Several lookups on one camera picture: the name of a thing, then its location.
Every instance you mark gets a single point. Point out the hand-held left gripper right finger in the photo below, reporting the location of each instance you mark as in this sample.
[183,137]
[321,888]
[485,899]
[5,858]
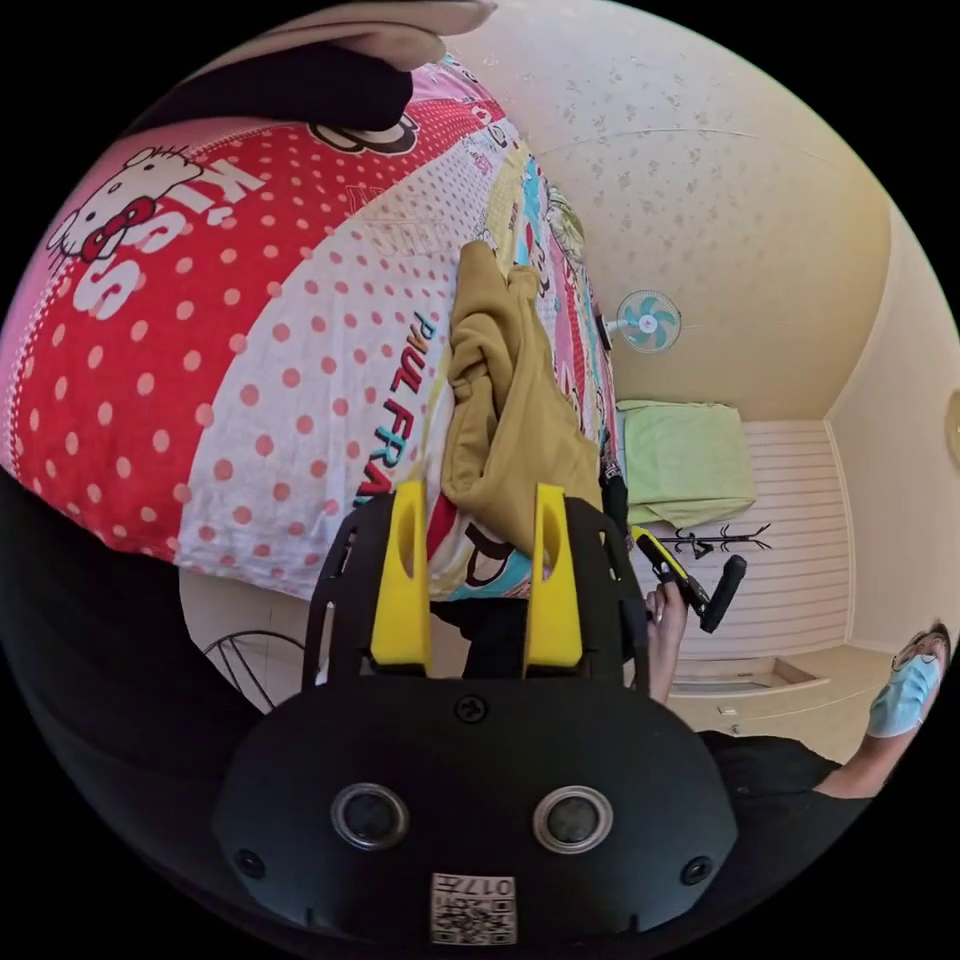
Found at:
[553,600]

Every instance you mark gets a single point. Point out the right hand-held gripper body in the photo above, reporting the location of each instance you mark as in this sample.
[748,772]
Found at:
[688,591]

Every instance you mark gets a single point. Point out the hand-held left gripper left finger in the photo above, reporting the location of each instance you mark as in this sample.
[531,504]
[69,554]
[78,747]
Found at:
[401,592]

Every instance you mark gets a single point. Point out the brown long sleeve shirt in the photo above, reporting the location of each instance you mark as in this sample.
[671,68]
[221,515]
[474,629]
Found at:
[525,420]

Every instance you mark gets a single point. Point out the person's right hand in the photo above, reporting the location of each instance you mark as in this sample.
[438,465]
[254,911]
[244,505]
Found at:
[666,637]

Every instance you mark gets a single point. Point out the black coat rack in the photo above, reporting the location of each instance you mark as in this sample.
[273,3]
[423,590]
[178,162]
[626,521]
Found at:
[721,538]

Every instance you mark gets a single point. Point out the light green curtain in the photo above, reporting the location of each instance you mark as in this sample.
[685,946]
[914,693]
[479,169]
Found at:
[686,465]

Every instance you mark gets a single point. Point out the person's body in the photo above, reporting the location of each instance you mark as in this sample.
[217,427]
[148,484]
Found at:
[780,780]

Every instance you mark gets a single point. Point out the bed with printed dotted sheet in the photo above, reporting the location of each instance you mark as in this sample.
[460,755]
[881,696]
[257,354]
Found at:
[225,360]

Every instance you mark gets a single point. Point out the pile of clothes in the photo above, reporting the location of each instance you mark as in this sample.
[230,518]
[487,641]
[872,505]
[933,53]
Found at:
[300,97]

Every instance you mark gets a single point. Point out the wall fan with teal blades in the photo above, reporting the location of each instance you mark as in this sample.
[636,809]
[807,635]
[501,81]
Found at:
[649,321]

